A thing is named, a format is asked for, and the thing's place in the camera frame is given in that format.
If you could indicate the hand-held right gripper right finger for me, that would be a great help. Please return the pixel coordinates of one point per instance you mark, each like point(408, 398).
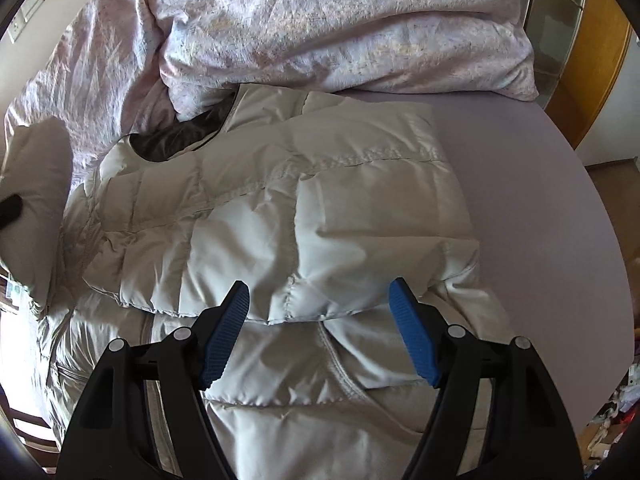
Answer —
point(415, 332)

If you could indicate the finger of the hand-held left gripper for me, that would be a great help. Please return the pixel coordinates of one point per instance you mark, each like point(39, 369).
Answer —
point(10, 211)

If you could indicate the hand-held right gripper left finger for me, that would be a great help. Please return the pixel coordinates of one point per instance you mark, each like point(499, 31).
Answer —
point(225, 332)

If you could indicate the white puffer jacket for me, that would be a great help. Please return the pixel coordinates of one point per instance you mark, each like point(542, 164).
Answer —
point(280, 220)

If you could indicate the pile of floor clutter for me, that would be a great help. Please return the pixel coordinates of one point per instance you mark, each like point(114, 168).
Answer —
point(617, 400)

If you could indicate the pink patterned duvet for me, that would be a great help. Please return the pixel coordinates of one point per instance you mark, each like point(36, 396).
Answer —
point(310, 25)

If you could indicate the glass door with metal grid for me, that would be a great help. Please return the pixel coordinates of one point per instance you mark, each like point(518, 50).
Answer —
point(555, 20)

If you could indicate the wooden door frame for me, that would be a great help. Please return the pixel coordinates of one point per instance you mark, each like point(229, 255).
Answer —
point(595, 60)

